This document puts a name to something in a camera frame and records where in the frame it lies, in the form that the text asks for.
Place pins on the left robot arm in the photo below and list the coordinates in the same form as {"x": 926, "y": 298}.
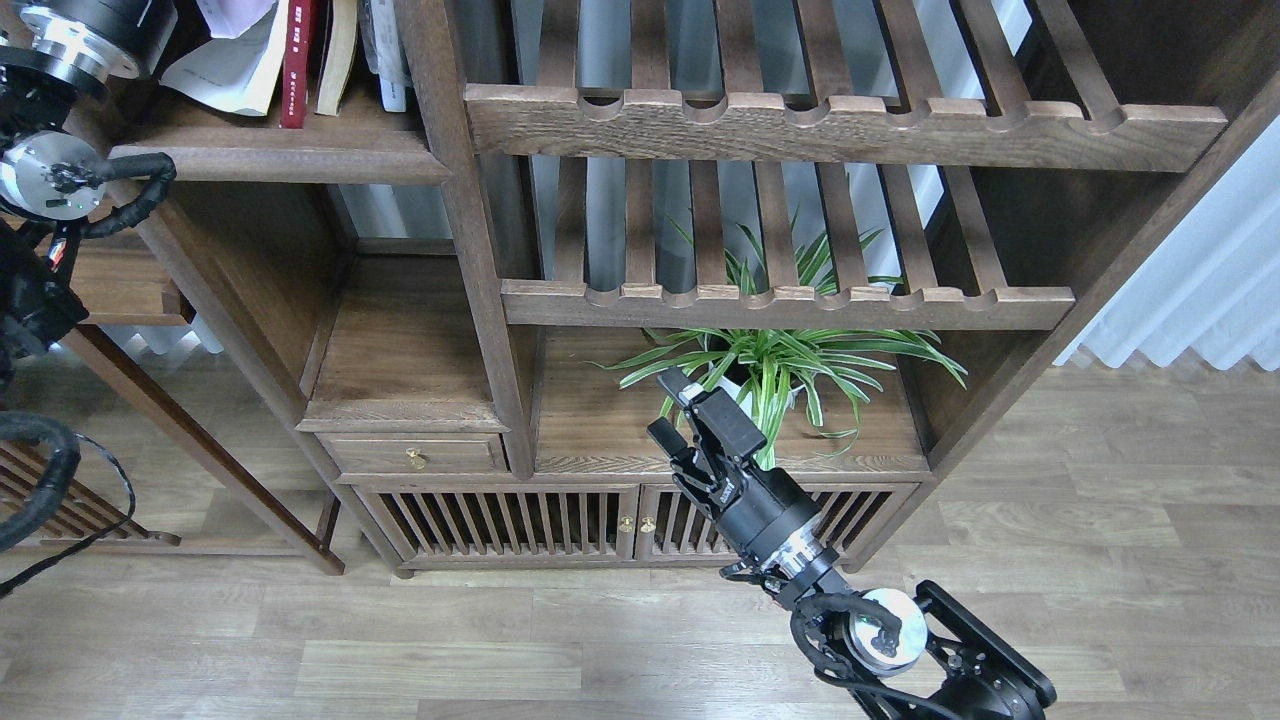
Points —
{"x": 61, "y": 188}

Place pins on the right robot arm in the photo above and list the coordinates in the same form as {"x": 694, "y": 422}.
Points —
{"x": 900, "y": 656}

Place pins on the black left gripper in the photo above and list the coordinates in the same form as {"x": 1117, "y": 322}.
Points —
{"x": 102, "y": 38}

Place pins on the dark wooden bookshelf unit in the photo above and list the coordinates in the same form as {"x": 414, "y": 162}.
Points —
{"x": 566, "y": 174}

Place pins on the red cover book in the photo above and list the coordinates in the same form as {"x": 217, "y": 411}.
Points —
{"x": 299, "y": 30}

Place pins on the pale lavender cover book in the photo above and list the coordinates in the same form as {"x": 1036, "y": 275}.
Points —
{"x": 231, "y": 18}

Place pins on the yellow green cover book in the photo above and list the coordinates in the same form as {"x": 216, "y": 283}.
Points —
{"x": 235, "y": 74}

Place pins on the upright white book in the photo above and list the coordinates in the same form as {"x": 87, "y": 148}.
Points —
{"x": 384, "y": 52}

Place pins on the upright cream paged book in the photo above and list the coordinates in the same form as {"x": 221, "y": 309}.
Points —
{"x": 339, "y": 53}

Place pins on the white pleated curtain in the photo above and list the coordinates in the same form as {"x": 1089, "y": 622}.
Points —
{"x": 1211, "y": 287}

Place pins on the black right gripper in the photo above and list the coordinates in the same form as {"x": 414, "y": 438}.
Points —
{"x": 763, "y": 515}

